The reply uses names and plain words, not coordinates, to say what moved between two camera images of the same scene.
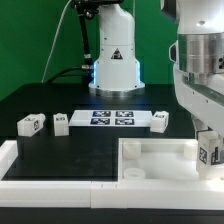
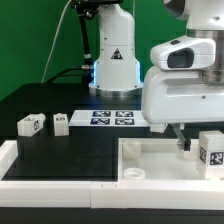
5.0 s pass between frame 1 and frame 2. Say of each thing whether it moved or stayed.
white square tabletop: stayed
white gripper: moved
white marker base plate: stayed
